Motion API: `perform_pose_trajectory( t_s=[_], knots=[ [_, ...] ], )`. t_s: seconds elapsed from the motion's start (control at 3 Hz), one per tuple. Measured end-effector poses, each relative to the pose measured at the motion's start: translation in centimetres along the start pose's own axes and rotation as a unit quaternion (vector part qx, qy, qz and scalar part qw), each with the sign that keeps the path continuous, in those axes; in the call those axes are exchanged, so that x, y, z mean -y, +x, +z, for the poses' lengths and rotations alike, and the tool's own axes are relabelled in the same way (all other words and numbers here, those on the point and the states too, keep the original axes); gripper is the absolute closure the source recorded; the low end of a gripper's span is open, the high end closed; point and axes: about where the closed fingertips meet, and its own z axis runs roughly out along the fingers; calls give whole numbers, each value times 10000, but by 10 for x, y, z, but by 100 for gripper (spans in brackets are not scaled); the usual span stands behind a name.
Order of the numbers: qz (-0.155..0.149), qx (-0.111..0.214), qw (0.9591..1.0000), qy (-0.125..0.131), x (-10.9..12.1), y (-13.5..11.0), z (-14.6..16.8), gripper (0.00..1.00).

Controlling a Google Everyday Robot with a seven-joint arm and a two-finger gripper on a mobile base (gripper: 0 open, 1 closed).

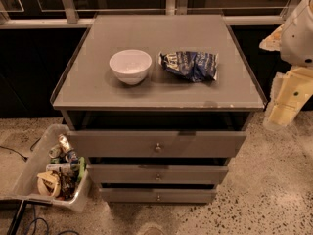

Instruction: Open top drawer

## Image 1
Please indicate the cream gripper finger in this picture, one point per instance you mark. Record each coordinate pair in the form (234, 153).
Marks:
(273, 41)
(289, 93)

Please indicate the grey top drawer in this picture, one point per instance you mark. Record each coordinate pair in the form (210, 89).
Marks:
(157, 144)

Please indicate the grey drawer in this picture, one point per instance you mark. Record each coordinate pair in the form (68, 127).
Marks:
(157, 144)
(167, 174)
(140, 195)

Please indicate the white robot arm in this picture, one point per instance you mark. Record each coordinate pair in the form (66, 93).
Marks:
(297, 36)

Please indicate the grey drawer cabinet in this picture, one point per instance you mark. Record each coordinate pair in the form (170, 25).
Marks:
(90, 97)

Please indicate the grey middle drawer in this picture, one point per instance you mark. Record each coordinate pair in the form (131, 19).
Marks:
(167, 174)

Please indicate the grey bottom drawer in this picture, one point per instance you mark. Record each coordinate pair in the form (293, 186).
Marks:
(140, 195)

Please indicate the blue crumpled chip bag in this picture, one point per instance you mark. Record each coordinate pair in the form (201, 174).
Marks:
(193, 66)

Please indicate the white ceramic bowl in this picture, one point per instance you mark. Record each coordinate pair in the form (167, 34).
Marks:
(130, 66)

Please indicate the crushed can upper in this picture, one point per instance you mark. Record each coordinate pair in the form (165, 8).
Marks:
(64, 143)

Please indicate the clear plastic trash bin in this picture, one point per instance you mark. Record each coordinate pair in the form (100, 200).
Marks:
(25, 187)

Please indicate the metal window railing frame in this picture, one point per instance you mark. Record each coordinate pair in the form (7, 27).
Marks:
(81, 13)

